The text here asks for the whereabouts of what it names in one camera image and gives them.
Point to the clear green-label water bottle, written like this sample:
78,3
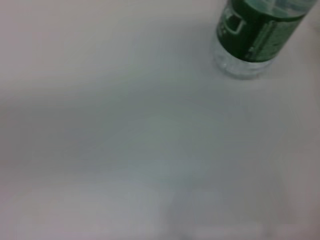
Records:
250,37

